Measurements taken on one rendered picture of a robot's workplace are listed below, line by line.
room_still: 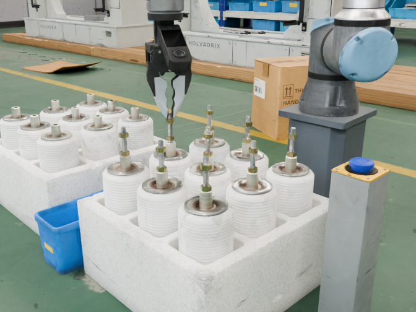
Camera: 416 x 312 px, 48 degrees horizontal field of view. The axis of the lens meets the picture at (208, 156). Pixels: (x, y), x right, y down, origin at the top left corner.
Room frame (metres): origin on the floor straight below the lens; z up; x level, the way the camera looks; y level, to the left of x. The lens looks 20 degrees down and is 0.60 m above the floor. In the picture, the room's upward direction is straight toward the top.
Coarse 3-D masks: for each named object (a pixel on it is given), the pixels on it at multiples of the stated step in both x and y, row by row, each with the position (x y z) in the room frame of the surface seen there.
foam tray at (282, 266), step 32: (96, 224) 0.83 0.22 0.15; (128, 224) 0.78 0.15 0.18; (288, 224) 0.78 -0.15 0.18; (320, 224) 0.82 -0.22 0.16; (96, 256) 0.84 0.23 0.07; (128, 256) 0.75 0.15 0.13; (160, 256) 0.68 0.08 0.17; (224, 256) 0.67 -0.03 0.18; (256, 256) 0.69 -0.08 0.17; (288, 256) 0.75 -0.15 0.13; (320, 256) 0.83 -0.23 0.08; (128, 288) 0.76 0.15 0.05; (160, 288) 0.68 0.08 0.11; (192, 288) 0.62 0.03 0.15; (224, 288) 0.63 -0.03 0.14; (256, 288) 0.69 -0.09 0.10; (288, 288) 0.76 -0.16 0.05
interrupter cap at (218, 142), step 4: (196, 140) 1.06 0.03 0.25; (200, 140) 1.06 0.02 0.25; (204, 140) 1.06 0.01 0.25; (216, 140) 1.06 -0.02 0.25; (220, 140) 1.06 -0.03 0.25; (224, 140) 1.06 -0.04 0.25; (196, 144) 1.02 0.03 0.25; (200, 144) 1.03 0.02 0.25; (204, 144) 1.03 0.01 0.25; (212, 144) 1.04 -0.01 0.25; (216, 144) 1.03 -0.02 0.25; (220, 144) 1.03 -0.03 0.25; (224, 144) 1.03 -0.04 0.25; (212, 148) 1.01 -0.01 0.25
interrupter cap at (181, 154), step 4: (176, 148) 1.00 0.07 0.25; (156, 152) 0.97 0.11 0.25; (164, 152) 0.98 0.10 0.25; (176, 152) 0.98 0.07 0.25; (180, 152) 0.97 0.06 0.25; (184, 152) 0.97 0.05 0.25; (156, 156) 0.95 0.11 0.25; (164, 156) 0.96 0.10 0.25; (176, 156) 0.96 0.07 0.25; (180, 156) 0.95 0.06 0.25; (184, 156) 0.95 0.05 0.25; (164, 160) 0.93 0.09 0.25; (168, 160) 0.93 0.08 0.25; (172, 160) 0.93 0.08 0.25
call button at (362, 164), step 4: (352, 160) 0.72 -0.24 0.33; (356, 160) 0.72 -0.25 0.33; (360, 160) 0.72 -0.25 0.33; (364, 160) 0.72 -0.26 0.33; (368, 160) 0.72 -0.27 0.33; (372, 160) 0.72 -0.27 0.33; (352, 164) 0.71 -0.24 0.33; (356, 164) 0.71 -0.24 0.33; (360, 164) 0.71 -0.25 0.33; (364, 164) 0.71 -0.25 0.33; (368, 164) 0.71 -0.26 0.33; (372, 164) 0.71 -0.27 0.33; (352, 168) 0.72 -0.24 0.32; (356, 168) 0.71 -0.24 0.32; (360, 168) 0.70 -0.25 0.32; (364, 168) 0.70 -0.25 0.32; (368, 168) 0.70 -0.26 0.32; (372, 168) 0.71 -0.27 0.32; (360, 172) 0.71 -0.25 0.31; (364, 172) 0.71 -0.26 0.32
